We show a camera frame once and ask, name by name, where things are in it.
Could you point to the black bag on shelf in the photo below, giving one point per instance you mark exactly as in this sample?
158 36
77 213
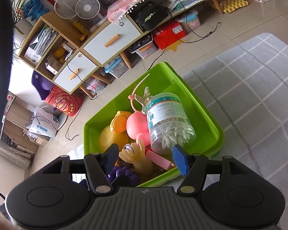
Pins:
149 15

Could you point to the wooden cabinet with drawers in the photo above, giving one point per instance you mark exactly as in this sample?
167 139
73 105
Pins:
88 54

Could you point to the blue plush toy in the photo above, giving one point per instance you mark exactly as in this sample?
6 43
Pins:
32 9

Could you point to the white shopping bag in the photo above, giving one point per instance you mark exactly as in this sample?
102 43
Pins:
43 123

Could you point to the green plastic cookie box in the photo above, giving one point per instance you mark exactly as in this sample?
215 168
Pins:
162 78

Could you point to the pink round toy with cord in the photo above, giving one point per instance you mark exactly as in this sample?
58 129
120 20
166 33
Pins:
137 126

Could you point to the purple toy grapes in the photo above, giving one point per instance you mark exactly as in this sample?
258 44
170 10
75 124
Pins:
118 171

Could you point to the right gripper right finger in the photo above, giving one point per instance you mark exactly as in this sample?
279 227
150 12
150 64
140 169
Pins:
192 167

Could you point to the white starfish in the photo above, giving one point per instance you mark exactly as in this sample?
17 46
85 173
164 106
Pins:
143 100

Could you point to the white desk fan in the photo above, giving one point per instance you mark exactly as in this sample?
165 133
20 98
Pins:
87 9

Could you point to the red box under cabinet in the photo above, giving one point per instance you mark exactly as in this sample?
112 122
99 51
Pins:
168 33

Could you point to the amber rubber hand toy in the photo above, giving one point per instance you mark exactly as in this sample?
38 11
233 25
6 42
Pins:
134 153

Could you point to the red printed bucket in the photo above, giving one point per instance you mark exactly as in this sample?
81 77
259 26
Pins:
69 104

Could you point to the yellow egg tray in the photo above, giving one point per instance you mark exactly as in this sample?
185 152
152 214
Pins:
229 6

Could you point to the pink card packet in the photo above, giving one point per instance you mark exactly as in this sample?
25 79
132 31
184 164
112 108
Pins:
159 160

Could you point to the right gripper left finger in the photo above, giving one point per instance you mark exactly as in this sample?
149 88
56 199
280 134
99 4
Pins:
98 166

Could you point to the yellow toy duck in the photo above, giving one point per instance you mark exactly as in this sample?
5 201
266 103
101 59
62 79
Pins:
107 138

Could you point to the potted green plant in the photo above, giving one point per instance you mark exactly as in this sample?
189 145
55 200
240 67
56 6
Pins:
9 17

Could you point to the grey checked table cloth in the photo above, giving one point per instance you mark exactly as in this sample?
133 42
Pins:
237 103

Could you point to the clear cotton swab jar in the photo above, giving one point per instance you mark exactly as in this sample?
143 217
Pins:
168 123

